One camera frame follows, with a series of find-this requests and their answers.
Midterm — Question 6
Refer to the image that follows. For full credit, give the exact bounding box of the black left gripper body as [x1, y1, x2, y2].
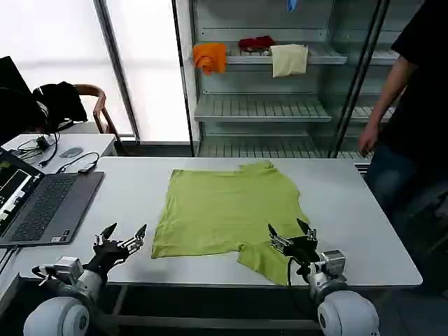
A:
[83, 240, 129, 279]

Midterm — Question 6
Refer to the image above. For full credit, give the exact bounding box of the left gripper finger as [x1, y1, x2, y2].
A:
[118, 223, 148, 254]
[92, 222, 118, 251]

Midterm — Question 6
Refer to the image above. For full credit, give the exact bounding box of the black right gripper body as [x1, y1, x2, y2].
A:
[283, 235, 321, 265]

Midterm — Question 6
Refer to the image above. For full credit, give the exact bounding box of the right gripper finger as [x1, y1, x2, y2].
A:
[296, 218, 319, 243]
[267, 223, 289, 254]

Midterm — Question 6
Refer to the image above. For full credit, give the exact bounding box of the green t-shirt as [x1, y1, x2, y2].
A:
[150, 160, 311, 287]

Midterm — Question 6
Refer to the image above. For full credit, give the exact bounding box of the person's hand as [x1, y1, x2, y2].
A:
[358, 122, 381, 157]

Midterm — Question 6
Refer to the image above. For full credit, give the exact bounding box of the grey laptop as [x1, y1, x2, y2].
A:
[0, 146, 106, 246]

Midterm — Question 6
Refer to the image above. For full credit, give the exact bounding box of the grey computer mouse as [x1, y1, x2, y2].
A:
[58, 147, 84, 159]

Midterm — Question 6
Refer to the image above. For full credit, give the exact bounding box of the small white desk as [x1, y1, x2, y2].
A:
[0, 132, 118, 176]

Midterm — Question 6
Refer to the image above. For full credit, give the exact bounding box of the brown wooden chair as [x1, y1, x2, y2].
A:
[71, 83, 129, 157]

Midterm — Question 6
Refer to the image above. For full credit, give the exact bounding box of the grey metal shelf rack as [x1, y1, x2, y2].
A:
[171, 0, 419, 169]

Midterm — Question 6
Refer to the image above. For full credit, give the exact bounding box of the black jacket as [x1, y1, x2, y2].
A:
[32, 81, 88, 132]

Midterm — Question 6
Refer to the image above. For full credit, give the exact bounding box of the black monitor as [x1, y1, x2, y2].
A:
[0, 55, 48, 146]

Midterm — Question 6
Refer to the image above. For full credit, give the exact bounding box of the person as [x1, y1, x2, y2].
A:
[358, 0, 448, 291]

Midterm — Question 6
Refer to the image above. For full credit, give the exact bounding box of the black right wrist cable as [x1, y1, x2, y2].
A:
[286, 255, 316, 288]

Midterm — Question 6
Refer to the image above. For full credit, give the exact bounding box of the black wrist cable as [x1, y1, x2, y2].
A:
[286, 255, 316, 288]
[30, 265, 52, 287]

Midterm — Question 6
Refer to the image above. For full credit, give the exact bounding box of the black cable with dongle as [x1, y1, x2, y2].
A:
[57, 151, 101, 175]

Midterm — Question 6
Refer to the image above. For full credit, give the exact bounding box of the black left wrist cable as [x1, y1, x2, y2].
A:
[30, 265, 52, 287]

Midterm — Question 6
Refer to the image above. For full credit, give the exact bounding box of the black adapter cable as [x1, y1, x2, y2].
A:
[15, 132, 61, 167]

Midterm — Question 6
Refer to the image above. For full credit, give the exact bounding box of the grey window frame post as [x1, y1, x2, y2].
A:
[92, 0, 141, 145]

